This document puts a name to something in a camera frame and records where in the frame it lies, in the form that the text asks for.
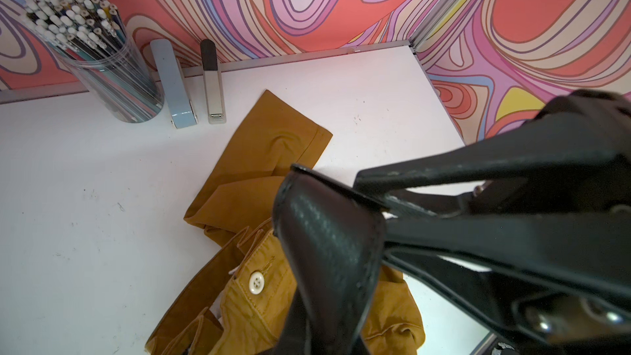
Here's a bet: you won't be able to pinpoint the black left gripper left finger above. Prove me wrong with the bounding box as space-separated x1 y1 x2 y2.
384 213 630 340

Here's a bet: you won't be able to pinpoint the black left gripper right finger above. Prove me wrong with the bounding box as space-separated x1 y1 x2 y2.
353 90 630 195

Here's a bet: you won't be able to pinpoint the mustard brown trousers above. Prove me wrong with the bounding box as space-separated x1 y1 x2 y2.
146 92 425 354

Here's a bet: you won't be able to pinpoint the black leather belt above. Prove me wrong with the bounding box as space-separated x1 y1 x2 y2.
268 164 386 354

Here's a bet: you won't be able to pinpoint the beige black stapler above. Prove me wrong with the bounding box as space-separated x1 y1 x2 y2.
200 39 226 124

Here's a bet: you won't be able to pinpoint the light blue stapler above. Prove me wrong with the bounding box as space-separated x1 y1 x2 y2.
151 39 197 129

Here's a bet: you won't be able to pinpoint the clear cup of pencils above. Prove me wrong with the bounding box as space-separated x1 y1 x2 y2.
23 0 164 123

